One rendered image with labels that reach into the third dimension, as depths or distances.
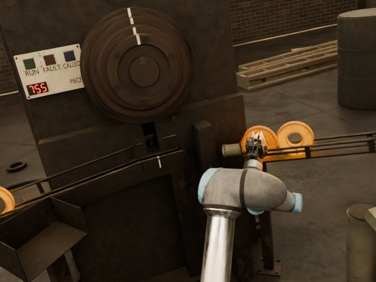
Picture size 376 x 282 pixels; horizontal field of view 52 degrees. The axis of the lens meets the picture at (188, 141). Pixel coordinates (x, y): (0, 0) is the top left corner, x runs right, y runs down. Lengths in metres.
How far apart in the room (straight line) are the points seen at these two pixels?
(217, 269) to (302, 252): 1.12
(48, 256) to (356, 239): 1.13
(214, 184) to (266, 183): 0.15
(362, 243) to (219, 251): 0.66
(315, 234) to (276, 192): 1.20
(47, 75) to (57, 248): 0.70
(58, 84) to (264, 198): 1.00
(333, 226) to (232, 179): 1.34
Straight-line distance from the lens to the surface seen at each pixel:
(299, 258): 2.19
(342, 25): 4.07
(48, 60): 1.71
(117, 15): 1.58
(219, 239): 1.16
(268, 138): 1.72
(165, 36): 1.58
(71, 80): 1.73
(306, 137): 1.71
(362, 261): 1.68
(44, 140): 1.79
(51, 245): 1.55
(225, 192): 1.15
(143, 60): 1.51
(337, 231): 2.38
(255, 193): 1.14
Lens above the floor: 1.41
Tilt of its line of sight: 22 degrees down
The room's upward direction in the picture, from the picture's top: 9 degrees counter-clockwise
